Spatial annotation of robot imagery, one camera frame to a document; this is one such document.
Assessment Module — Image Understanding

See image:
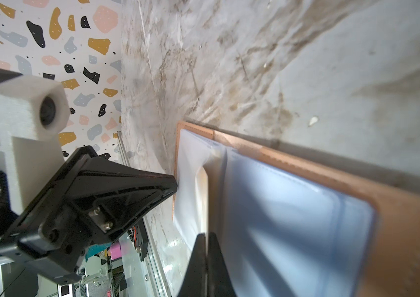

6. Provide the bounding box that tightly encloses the gold card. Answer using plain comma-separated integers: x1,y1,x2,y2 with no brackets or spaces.
195,167,209,234

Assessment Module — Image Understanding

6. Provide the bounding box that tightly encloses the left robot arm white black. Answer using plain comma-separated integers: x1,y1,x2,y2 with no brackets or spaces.
0,69,178,285

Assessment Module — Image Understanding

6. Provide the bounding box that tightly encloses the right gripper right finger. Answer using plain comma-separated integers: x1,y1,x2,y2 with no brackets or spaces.
206,232,237,297

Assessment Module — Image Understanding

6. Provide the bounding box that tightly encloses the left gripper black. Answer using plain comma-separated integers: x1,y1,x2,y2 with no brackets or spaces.
0,146,178,284

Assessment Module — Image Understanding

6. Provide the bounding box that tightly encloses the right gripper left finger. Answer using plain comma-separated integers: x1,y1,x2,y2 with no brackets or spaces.
178,233,207,297

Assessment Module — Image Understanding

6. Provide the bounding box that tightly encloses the pink leather card holder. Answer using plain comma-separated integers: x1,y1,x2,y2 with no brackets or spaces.
173,121,420,297

